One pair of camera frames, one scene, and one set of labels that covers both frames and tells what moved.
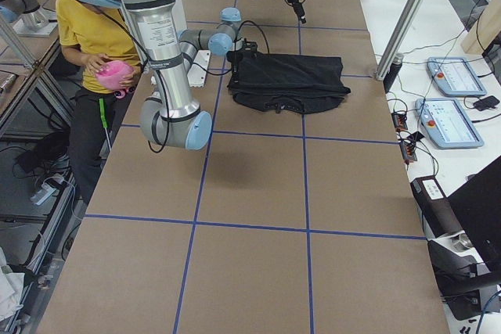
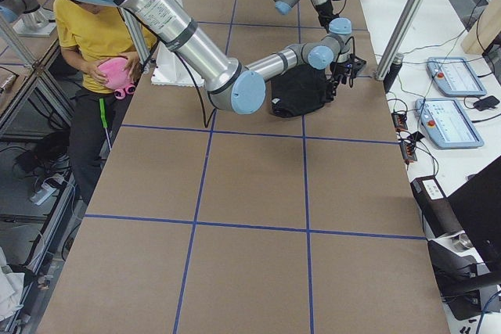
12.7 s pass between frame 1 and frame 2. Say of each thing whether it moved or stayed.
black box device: stayed
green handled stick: stayed
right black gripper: moved
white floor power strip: stayed
